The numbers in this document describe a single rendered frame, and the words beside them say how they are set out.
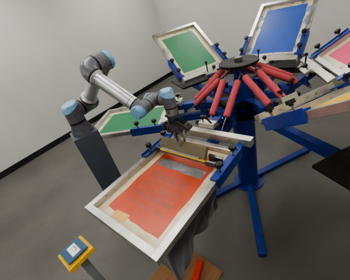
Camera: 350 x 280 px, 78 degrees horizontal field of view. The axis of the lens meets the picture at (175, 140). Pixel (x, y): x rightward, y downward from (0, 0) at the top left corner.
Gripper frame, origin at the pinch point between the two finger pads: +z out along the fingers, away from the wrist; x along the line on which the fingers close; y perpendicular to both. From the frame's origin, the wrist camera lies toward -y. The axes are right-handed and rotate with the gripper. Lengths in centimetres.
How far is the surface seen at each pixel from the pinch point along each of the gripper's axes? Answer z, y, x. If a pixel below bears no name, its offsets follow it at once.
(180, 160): 13.7, 4.2, 2.2
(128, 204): 13.8, 9.4, 45.7
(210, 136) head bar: 8.1, -5.7, -21.7
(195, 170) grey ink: 13.2, -11.1, 7.4
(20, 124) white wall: 40, 380, 8
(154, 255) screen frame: 10, -27, 60
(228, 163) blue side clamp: 9.2, -28.4, -2.1
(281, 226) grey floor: 109, -46, -44
